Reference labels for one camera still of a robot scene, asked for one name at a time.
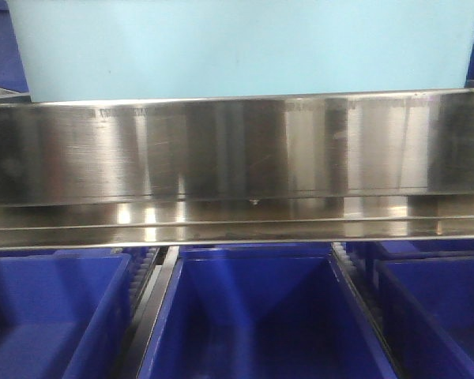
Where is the light blue plastic bin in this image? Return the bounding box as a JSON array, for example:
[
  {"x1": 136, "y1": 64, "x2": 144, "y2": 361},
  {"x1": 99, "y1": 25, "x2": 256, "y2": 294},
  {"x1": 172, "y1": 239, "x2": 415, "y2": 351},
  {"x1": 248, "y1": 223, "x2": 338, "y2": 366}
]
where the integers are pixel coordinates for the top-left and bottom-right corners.
[{"x1": 8, "y1": 1, "x2": 474, "y2": 102}]

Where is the dark blue bin lower middle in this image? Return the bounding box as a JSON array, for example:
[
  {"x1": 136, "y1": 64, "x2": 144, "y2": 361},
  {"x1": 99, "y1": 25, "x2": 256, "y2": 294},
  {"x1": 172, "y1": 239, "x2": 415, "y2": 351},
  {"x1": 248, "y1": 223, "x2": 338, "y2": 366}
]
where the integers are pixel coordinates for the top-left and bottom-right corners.
[{"x1": 139, "y1": 245, "x2": 396, "y2": 378}]

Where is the dark blue bin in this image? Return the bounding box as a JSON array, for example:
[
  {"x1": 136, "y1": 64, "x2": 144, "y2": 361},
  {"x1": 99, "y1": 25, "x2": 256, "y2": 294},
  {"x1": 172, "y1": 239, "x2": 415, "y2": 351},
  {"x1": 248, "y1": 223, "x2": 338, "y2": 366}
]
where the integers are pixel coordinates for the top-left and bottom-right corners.
[
  {"x1": 377, "y1": 257, "x2": 474, "y2": 378},
  {"x1": 0, "y1": 255, "x2": 130, "y2": 378},
  {"x1": 139, "y1": 245, "x2": 396, "y2": 378}
]

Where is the stainless steel shelf beam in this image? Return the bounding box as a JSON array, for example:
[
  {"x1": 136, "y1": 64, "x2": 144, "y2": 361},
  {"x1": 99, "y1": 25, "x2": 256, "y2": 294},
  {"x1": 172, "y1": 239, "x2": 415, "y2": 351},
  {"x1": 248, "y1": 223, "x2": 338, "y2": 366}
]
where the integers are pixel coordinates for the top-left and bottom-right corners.
[{"x1": 0, "y1": 88, "x2": 474, "y2": 250}]

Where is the dark blue bin lower left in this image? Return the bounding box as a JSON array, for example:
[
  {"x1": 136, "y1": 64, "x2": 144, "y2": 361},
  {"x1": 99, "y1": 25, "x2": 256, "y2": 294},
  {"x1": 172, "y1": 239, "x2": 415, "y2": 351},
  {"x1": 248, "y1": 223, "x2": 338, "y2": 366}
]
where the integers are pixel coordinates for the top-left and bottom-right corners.
[{"x1": 0, "y1": 255, "x2": 130, "y2": 378}]

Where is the dark blue bin lower right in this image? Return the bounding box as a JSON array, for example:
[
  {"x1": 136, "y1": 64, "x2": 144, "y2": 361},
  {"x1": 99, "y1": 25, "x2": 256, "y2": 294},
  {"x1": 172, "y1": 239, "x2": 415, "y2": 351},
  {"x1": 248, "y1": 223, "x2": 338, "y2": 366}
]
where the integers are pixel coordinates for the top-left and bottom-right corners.
[{"x1": 377, "y1": 257, "x2": 474, "y2": 378}]

